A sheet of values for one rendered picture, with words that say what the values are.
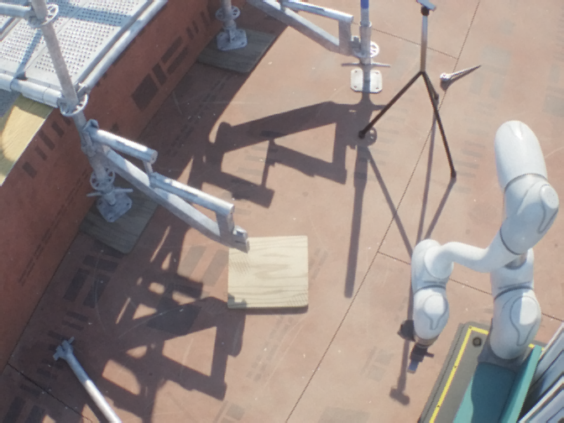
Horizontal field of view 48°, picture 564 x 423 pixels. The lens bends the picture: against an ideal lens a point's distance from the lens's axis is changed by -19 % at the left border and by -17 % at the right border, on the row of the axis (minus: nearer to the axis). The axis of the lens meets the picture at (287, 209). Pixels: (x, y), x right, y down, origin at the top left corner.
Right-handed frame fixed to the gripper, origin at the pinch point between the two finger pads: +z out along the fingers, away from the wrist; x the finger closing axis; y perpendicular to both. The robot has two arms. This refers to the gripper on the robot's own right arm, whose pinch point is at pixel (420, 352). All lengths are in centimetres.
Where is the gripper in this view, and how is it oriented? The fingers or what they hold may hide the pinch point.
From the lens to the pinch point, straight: 232.1
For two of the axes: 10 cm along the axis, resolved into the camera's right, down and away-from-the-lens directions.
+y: 9.1, 3.1, -2.6
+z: 0.7, 5.3, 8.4
